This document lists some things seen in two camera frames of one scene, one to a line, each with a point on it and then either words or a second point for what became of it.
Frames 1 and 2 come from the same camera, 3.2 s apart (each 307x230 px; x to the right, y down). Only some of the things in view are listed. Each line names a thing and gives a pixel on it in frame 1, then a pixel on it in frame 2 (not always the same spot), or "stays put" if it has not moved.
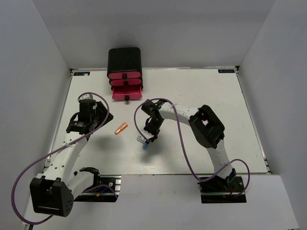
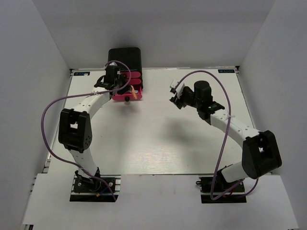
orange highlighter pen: (123, 126) to (134, 92)
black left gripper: (103, 114) to (126, 88)
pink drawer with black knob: (118, 75) stays put
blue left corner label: (81, 73) stays put
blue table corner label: (226, 71) stays put
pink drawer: (125, 82) stays put
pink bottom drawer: (126, 92) stays put
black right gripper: (155, 134) to (179, 101)
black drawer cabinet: (124, 59) stays put
